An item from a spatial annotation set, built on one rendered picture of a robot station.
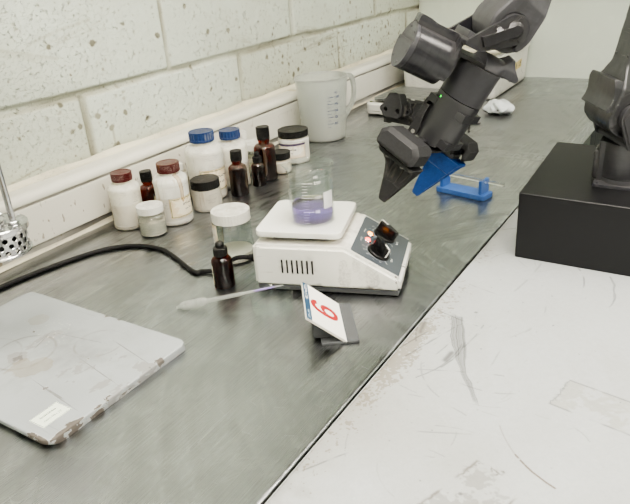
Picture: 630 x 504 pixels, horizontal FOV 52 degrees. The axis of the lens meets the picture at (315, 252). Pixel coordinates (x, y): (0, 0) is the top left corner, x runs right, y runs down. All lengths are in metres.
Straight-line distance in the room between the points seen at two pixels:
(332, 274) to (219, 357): 0.19
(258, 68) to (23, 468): 1.13
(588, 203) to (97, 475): 0.67
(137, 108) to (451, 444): 0.91
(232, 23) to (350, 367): 0.98
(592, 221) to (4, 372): 0.75
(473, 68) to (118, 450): 0.58
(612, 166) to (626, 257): 0.12
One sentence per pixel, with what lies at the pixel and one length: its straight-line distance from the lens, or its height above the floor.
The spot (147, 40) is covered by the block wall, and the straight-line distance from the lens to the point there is 1.34.
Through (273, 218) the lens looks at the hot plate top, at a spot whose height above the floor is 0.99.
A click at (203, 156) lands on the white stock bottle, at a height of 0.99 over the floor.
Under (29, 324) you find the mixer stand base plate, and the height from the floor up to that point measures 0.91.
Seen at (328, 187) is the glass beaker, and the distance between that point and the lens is 0.85.
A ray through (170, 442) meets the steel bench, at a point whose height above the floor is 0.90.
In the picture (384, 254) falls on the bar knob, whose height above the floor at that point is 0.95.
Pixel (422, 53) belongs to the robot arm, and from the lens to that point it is 0.79.
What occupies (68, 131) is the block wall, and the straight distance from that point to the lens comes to 1.21.
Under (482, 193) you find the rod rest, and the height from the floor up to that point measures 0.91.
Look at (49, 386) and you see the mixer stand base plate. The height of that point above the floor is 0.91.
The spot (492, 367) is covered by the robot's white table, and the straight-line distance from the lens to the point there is 0.74.
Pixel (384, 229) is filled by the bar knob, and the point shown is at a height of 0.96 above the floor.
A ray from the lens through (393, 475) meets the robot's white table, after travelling 0.61.
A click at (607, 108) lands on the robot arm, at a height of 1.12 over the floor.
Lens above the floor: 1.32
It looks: 25 degrees down
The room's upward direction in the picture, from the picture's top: 4 degrees counter-clockwise
